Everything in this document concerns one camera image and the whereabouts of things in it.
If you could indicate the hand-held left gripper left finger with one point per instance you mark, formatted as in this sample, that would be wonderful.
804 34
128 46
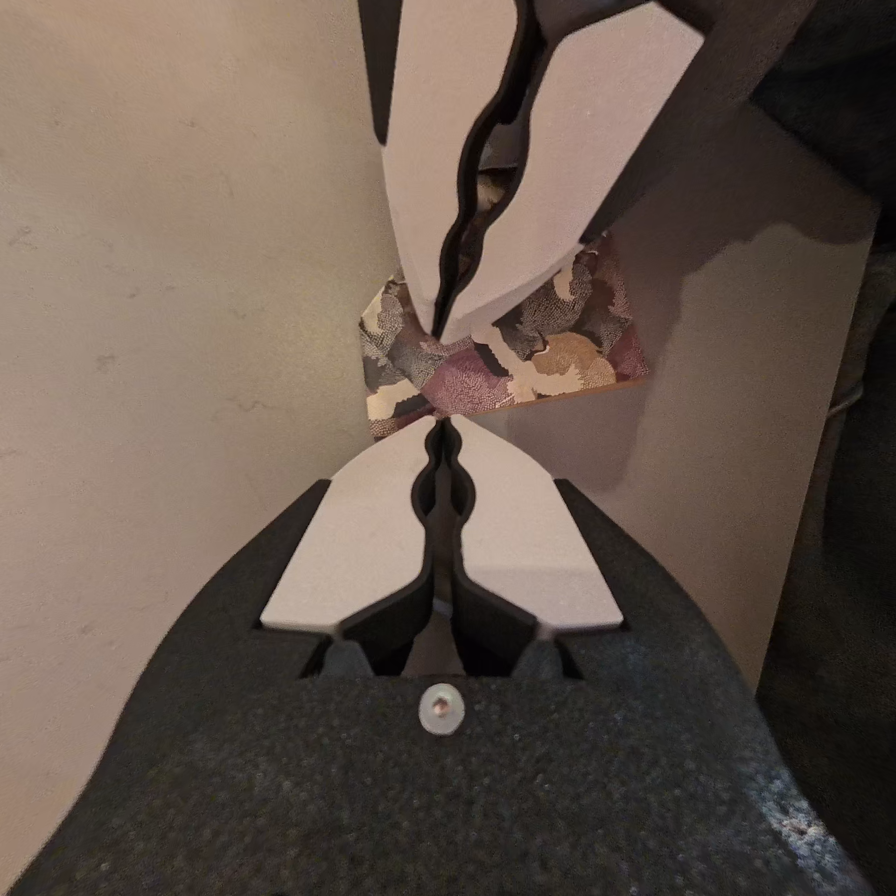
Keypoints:
350 546

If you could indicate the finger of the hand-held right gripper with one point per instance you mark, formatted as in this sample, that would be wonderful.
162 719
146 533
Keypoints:
427 140
588 140

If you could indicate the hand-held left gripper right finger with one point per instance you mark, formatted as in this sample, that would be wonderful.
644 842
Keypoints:
532 553

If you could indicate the bird patterned origami paper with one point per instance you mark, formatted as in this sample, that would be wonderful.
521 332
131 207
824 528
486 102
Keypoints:
560 350

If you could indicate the person's dark sweater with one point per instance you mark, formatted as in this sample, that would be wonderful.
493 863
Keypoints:
840 70

